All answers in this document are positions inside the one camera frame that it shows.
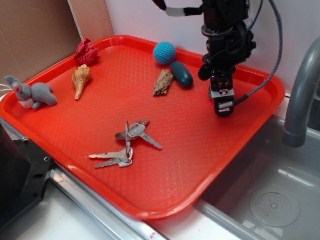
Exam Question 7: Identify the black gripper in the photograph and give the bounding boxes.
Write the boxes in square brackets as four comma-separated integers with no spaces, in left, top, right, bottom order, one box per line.
[198,0,256,117]

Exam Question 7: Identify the dark teal smooth stone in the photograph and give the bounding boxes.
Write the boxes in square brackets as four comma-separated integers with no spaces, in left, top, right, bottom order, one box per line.
[170,61,194,89]

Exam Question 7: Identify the blue textured ball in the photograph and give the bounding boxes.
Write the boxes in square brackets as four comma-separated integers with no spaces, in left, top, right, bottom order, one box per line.
[153,42,177,65]

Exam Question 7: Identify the grey sink faucet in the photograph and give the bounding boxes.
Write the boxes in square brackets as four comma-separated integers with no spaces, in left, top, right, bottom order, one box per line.
[282,38,320,148]

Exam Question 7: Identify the red plastic tray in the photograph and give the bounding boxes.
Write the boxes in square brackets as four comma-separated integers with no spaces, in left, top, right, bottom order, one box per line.
[0,36,285,221]

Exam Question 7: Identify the crumpled red cloth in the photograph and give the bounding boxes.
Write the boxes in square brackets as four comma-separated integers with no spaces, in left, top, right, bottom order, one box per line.
[74,38,100,66]

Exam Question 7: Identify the tan conch seashell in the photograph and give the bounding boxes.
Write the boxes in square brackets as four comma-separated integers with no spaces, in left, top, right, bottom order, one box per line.
[72,64,93,101]

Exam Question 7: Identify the stainless steel sink basin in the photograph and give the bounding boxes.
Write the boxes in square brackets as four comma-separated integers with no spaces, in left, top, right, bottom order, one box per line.
[195,117,320,240]

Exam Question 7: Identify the brown cardboard panel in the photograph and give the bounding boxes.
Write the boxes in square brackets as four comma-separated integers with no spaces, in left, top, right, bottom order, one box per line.
[0,0,114,84]

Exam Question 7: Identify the grey plush bunny toy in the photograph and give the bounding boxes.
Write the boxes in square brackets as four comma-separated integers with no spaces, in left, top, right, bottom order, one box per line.
[5,76,58,110]

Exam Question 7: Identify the grey braided cable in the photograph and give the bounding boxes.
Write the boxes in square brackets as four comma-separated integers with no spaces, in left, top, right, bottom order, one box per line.
[232,0,284,107]

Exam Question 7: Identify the silver keys with keychain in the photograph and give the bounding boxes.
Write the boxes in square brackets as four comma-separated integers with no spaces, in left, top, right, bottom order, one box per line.
[88,119,163,169]

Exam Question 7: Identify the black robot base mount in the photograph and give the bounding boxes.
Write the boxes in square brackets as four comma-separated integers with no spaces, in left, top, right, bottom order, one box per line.
[0,126,53,231]

